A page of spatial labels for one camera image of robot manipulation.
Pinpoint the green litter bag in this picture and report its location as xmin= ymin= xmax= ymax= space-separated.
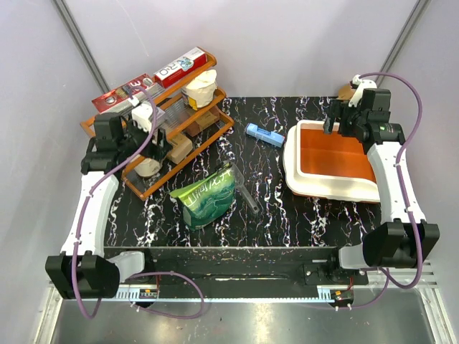
xmin=170 ymin=161 xmax=235 ymax=230

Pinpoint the white paper bag upper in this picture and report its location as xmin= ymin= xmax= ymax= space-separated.
xmin=181 ymin=70 xmax=217 ymax=110

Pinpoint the white orange litter box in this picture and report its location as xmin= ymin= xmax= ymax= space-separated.
xmin=283 ymin=120 xmax=379 ymax=203

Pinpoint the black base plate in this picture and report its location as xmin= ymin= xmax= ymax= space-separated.
xmin=105 ymin=247 xmax=369 ymax=286

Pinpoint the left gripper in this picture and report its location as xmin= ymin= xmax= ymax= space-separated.
xmin=118 ymin=114 xmax=174 ymax=162

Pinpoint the orange wooden shelf rack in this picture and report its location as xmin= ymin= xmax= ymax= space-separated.
xmin=81 ymin=47 xmax=234 ymax=200

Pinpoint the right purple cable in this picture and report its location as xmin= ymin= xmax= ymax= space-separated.
xmin=333 ymin=72 xmax=427 ymax=310

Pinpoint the clear plastic scoop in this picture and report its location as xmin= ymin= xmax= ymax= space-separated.
xmin=231 ymin=163 xmax=259 ymax=214

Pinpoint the brown scouring pad pack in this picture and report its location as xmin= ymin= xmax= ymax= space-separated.
xmin=185 ymin=110 xmax=219 ymax=137

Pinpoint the aluminium rail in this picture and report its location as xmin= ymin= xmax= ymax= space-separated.
xmin=49 ymin=263 xmax=440 ymax=304

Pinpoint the tan sponge pack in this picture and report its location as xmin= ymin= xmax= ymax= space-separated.
xmin=167 ymin=133 xmax=193 ymax=164

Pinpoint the red white toothpaste box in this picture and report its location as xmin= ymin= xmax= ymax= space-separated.
xmin=154 ymin=47 xmax=207 ymax=89

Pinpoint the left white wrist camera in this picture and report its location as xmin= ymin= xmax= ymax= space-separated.
xmin=129 ymin=97 xmax=153 ymax=133

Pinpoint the blue carton box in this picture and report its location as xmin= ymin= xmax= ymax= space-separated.
xmin=245 ymin=123 xmax=285 ymax=148

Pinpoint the brown cardboard box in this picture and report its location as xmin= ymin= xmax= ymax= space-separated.
xmin=337 ymin=83 xmax=356 ymax=100

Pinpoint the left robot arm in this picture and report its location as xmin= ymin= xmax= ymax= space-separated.
xmin=45 ymin=109 xmax=169 ymax=300

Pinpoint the red silver toothpaste box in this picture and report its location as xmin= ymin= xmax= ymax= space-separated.
xmin=92 ymin=73 xmax=162 ymax=113

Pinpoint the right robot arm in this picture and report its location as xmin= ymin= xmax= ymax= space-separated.
xmin=323 ymin=89 xmax=440 ymax=284

